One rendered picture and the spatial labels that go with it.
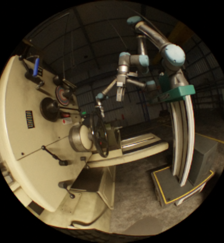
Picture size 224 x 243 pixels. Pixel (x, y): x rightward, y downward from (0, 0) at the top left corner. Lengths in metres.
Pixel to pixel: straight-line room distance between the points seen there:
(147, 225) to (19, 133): 1.51
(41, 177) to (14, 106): 0.33
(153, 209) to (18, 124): 1.62
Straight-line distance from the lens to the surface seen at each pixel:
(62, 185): 0.49
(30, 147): 0.42
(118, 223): 1.47
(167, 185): 1.33
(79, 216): 0.99
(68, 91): 0.65
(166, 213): 1.48
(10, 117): 0.41
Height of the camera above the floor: 1.40
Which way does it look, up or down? 4 degrees down
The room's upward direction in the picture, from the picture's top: 15 degrees counter-clockwise
